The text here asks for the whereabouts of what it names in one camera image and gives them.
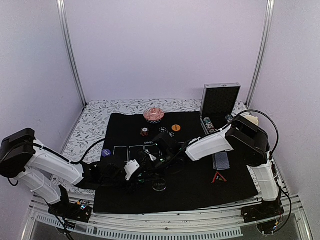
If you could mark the orange big blind button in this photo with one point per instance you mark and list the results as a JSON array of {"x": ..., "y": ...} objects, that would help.
[{"x": 176, "y": 127}]

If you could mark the black poker mat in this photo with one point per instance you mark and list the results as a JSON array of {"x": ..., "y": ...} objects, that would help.
[{"x": 189, "y": 183}]

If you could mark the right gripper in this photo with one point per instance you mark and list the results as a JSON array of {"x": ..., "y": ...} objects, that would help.
[{"x": 150, "y": 169}]

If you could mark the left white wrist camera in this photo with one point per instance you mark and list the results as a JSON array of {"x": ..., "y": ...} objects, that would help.
[{"x": 130, "y": 168}]

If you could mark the right aluminium frame post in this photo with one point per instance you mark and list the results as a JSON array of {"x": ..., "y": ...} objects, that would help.
[{"x": 262, "y": 50}]

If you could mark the left aluminium frame post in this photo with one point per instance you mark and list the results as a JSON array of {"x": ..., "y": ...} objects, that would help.
[{"x": 61, "y": 7}]

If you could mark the black 100 poker chip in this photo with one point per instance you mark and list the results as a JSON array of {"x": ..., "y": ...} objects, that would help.
[{"x": 163, "y": 130}]

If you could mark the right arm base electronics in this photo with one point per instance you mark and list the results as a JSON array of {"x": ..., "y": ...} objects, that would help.
[{"x": 263, "y": 211}]

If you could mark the purple small blind button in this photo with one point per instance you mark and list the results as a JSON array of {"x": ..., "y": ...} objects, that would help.
[{"x": 106, "y": 153}]

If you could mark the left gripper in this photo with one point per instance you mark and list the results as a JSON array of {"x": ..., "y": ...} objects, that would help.
[{"x": 131, "y": 186}]

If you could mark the poker chip row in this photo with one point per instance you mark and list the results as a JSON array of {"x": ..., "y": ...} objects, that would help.
[
  {"x": 229, "y": 118},
  {"x": 209, "y": 125}
]

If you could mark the aluminium frame post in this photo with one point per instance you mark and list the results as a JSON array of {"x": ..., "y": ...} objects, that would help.
[
  {"x": 262, "y": 50},
  {"x": 61, "y": 7}
]

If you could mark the front aluminium rail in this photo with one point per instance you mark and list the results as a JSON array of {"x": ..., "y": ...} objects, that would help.
[{"x": 212, "y": 223}]

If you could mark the aluminium poker chip case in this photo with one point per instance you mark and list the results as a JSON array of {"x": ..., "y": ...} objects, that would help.
[{"x": 218, "y": 100}]

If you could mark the red black triangle card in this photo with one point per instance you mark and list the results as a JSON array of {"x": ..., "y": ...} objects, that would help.
[{"x": 218, "y": 178}]

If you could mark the cream ceramic mug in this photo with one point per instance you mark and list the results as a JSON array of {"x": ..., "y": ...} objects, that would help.
[{"x": 252, "y": 119}]

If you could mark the patterned small bowl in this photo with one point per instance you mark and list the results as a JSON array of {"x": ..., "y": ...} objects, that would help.
[{"x": 153, "y": 115}]

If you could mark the right poker chip row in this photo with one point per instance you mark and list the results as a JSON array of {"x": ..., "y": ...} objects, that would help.
[{"x": 229, "y": 118}]

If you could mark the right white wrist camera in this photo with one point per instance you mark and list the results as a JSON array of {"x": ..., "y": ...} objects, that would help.
[{"x": 152, "y": 157}]

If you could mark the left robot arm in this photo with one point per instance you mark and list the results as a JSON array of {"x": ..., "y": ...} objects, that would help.
[{"x": 25, "y": 159}]

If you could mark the left poker chip row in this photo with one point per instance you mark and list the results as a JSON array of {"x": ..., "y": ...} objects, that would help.
[{"x": 209, "y": 125}]

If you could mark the clear dealer button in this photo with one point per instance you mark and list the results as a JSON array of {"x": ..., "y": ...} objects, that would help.
[{"x": 159, "y": 185}]

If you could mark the red poker chip stack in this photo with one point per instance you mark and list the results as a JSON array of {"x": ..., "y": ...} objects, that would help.
[{"x": 144, "y": 132}]

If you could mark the blue playing card deck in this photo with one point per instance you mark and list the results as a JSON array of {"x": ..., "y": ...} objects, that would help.
[{"x": 221, "y": 161}]

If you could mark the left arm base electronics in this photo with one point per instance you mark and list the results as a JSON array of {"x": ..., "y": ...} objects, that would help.
[{"x": 78, "y": 211}]

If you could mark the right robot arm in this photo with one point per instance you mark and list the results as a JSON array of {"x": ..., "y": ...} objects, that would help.
[{"x": 242, "y": 137}]

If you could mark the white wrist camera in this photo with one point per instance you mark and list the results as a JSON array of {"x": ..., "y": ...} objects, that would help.
[
  {"x": 152, "y": 157},
  {"x": 130, "y": 168}
]

